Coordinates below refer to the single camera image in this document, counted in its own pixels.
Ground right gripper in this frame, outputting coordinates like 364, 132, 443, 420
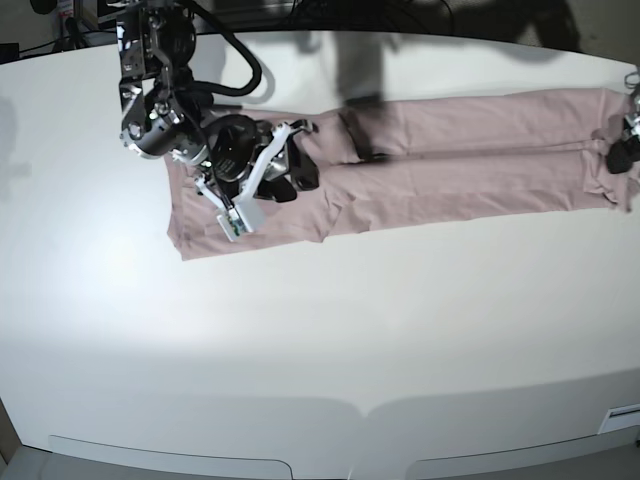
197, 114, 320, 203

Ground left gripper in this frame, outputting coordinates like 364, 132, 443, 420
606, 95, 639, 174

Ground pink T-shirt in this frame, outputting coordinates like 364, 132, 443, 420
166, 88, 639, 260

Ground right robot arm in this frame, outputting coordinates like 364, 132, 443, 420
116, 1, 319, 209

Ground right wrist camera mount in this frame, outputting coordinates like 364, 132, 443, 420
195, 119, 316, 242

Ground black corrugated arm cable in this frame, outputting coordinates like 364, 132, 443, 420
189, 0, 265, 99

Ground black cables behind table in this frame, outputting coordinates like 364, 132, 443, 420
0, 0, 121, 64

